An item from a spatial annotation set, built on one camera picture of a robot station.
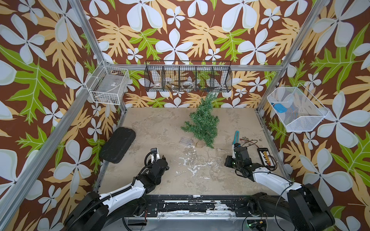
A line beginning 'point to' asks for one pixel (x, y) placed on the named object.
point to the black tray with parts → (266, 157)
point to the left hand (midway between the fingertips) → (161, 155)
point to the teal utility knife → (236, 137)
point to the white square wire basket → (108, 84)
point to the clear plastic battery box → (186, 141)
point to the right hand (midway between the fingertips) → (224, 158)
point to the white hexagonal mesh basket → (298, 109)
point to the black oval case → (115, 147)
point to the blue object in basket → (280, 108)
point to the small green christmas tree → (203, 123)
